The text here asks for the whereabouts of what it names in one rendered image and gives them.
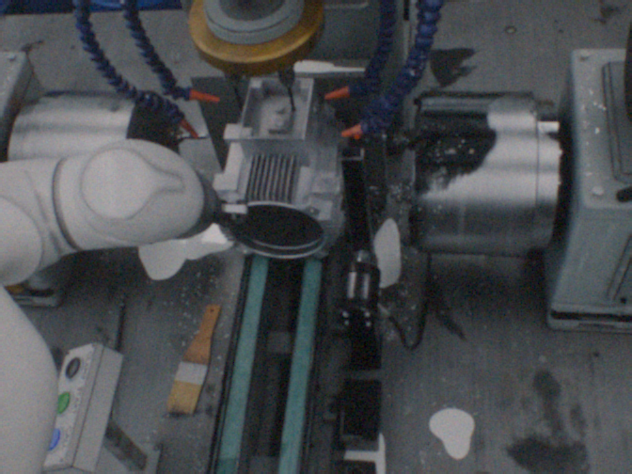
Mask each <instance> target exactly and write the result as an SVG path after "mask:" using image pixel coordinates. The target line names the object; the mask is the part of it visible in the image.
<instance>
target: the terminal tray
mask: <svg viewBox="0 0 632 474"><path fill-rule="evenodd" d="M255 82H260V84H259V85H258V86H255ZM304 82H308V85H307V86H306V87H304V86H303V83H304ZM292 95H293V100H294V106H295V110H296V111H295V112H292V105H291V104H290V99H291V98H290V97H289V93H288V89H287V88H286V87H284V86H283V84H281V83H280V82H279V80H278V78H251V79H250V84H249V89H248V92H247V97H246V102H245V110H244V114H243V118H242V123H241V128H240V132H239V136H238V139H239V142H240V145H241V149H242V152H243V155H244V158H245V162H246V164H247V165H248V164H250V161H251V156H252V155H253V157H254V160H255V162H256V158H257V154H258V155H259V157H260V160H261V157H262V155H263V154H264V156H265V160H267V157H268V153H270V156H271V159H273V158H274V153H275V154H276V158H277V159H279V154H280V153H281V155H282V158H283V160H285V157H286V154H287V155H288V158H289V161H291V160H292V155H293V158H294V161H295V162H297V160H298V156H299V157H300V161H301V164H303V165H306V166H309V164H311V165H312V164H313V163H312V158H313V157H314V156H313V152H314V151H315V149H314V145H316V143H315V139H316V138H317V137H316V133H317V132H318V131H317V127H318V126H319V125H318V120H319V114H318V111H319V110H320V108H319V102H318V97H317V94H316V88H315V83H314V79H298V78H295V81H294V82H293V86H292ZM245 130H249V131H250V133H249V134H245ZM295 131H300V134H295V133H294V132H295Z"/></svg>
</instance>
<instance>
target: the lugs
mask: <svg viewBox="0 0 632 474"><path fill-rule="evenodd" d="M319 108H320V110H319V111H318V114H319V120H321V121H323V122H324V123H326V124H328V123H329V122H330V121H332V120H333V119H334V118H335V112H336V109H335V108H333V107H332V106H330V105H329V104H327V103H322V104H321V105H319ZM241 197H242V196H240V195H238V194H236V193H234V192H232V191H230V192H228V193H227V194H226V195H224V196H223V198H222V199H225V200H226V201H227V202H228V203H229V205H232V201H233V200H239V199H241ZM322 208H323V200H322V199H320V198H319V197H316V196H314V195H312V194H309V195H307V196H306V197H304V198H303V202H302V208H301V210H302V211H304V212H306V213H308V214H310V215H312V216H314V215H316V214H318V213H320V212H321V211H322ZM236 250H238V251H240V252H242V253H244V254H246V255H247V256H248V255H250V254H251V253H253V252H254V251H251V250H249V249H247V248H245V247H243V246H242V245H240V244H238V243H237V246H236ZM329 253H330V245H324V246H323V247H322V248H321V249H320V250H318V251H317V252H315V253H313V254H311V255H313V256H315V257H317V258H319V259H321V258H323V257H325V256H326V255H328V254H329Z"/></svg>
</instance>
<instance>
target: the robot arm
mask: <svg viewBox="0 0 632 474"><path fill-rule="evenodd" d="M247 202H248V200H246V199H244V198H242V199H239V200H233V201H232V205H229V203H228V202H227V201H226V200H225V199H222V198H219V196H218V195H217V193H216V191H215V189H214V188H213V186H212V185H211V183H210V182H209V180H208V179H207V178H206V177H205V176H204V175H203V174H202V173H201V172H199V171H198V170H196V169H194V168H192V167H191V166H190V165H189V164H188V163H187V162H186V161H185V160H184V159H182V158H181V156H180V155H178V154H177V153H175V152H173V151H172V150H169V149H167V148H165V147H162V146H160V145H157V144H154V143H150V142H147V141H143V140H135V139H125V140H119V141H114V142H111V143H108V144H105V145H103V146H101V147H99V148H97V149H96V150H94V151H91V152H88V153H84V154H80V155H76V156H71V157H65V158H55V159H48V158H38V159H29V160H22V161H15V162H8V163H3V164H0V474H41V473H42V470H43V467H44V464H45V461H46V457H47V454H48V451H49V448H50V445H51V441H52V437H53V433H54V429H55V422H56V416H57V409H58V396H59V389H58V380H57V372H56V368H55V362H54V360H53V357H52V355H51V352H50V350H49V348H48V346H47V344H46V343H45V341H44V339H43V338H42V336H41V335H40V333H39V332H38V330H37V329H36V328H35V326H34V325H32V323H31V322H30V321H29V320H28V318H27V317H26V316H25V315H24V313H23V312H22V311H21V309H20V308H19V307H18V305H17V304H16V303H15V302H14V300H13V299H12V298H11V297H10V295H9V294H8V293H7V291H6V290H5V289H4V288H3V286H8V285H13V284H17V283H19V282H22V281H24V280H25V279H27V278H28V277H30V276H31V275H33V274H35V273H36V272H37V271H39V270H41V269H43V268H45V267H47V266H49V265H51V264H53V263H56V262H58V261H59V259H60V257H61V256H64V255H66V254H70V253H73V252H78V251H84V250H90V249H100V248H111V247H127V246H144V245H148V244H151V243H161V242H166V241H169V240H186V239H190V238H192V237H195V236H196V235H198V234H200V233H202V232H204V231H206V230H207V229H209V228H210V227H211V226H212V225H213V224H214V225H218V226H222V227H223V228H236V223H237V224H240V223H243V220H245V219H247Z"/></svg>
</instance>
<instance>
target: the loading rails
mask: <svg viewBox="0 0 632 474"><path fill-rule="evenodd" d="M340 254H348V255H353V249H352V242H351V235H350V231H344V235H343V236H339V235H338V239H337V242H336V243H335V245H331V246H330V253H329V254H328V255H326V256H325V257H323V258H321V259H319V258H317V257H315V256H313V255H311V254H310V255H308V259H307V260H306V261H305V268H304V275H303V283H302V290H301V297H300V305H299V312H298V319H297V327H296V333H289V332H274V331H275V324H276V317H277V306H278V299H279V293H280V286H281V279H282V273H283V267H284V259H283V258H281V261H279V259H278V258H277V257H276V260H275V261H274V259H273V257H270V260H268V258H267V256H266V255H264V259H263V258H262V255H261V254H259V253H257V252H253V253H251V254H250V255H248V256H247V255H246V254H245V255H244V261H243V267H242V272H241V277H240V278H239V281H240V282H239V288H238V293H237V298H236V304H235V305H234V309H233V313H232V319H231V328H230V336H229V346H228V351H227V356H226V362H225V368H224V372H223V378H222V380H221V388H220V391H219V393H218V398H217V404H216V408H215V414H216V415H215V421H214V427H213V436H212V437H211V441H212V442H211V446H210V452H209V458H208V463H207V468H206V473H205V474H318V466H319V457H320V447H321V439H322V429H323V424H335V425H340V409H341V398H329V397H325V393H326V385H327V375H328V367H329V357H330V348H331V340H332V334H344V335H349V331H348V329H346V328H345V327H344V324H343V322H342V321H341V320H340V319H339V318H338V316H337V310H336V309H335V303H336V293H337V285H338V275H339V266H340ZM269 363H279V364H292V369H291V377H290V383H289V391H288V399H287V406H286V413H285V420H284V428H283V435H282V442H281V450H280V456H279V457H275V456H261V455H256V453H257V447H258V441H259V434H260V427H261V415H262V408H263V402H264V396H265V389H266V383H267V376H268V370H269Z"/></svg>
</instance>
